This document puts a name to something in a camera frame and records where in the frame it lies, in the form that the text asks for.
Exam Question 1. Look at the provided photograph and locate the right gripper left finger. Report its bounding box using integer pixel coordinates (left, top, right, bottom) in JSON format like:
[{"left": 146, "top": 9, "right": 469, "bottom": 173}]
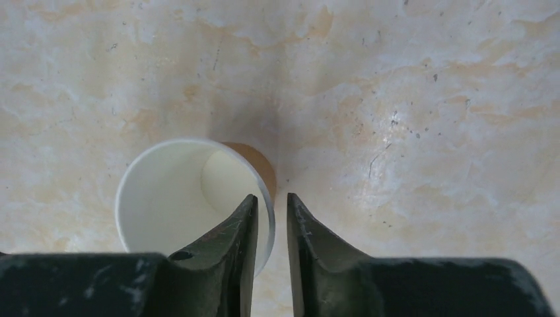
[{"left": 1, "top": 195, "right": 258, "bottom": 316}]

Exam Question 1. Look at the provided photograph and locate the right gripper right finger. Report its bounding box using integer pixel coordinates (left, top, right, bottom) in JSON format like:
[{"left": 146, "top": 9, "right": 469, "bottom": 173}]
[{"left": 287, "top": 193, "right": 554, "bottom": 316}]

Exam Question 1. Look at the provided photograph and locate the brown paper coffee cup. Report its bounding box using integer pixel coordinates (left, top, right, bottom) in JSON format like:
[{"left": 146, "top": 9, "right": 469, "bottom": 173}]
[{"left": 114, "top": 138, "right": 277, "bottom": 273}]

